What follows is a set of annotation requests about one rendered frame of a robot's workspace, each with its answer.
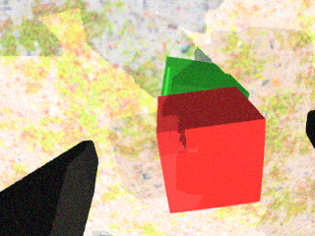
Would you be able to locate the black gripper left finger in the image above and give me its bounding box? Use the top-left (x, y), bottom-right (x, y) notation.
top-left (0, 141), bottom-right (98, 236)

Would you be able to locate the red block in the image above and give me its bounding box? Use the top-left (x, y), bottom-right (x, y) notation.
top-left (157, 87), bottom-right (265, 213)

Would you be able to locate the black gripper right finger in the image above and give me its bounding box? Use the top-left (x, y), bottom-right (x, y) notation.
top-left (306, 110), bottom-right (315, 148)

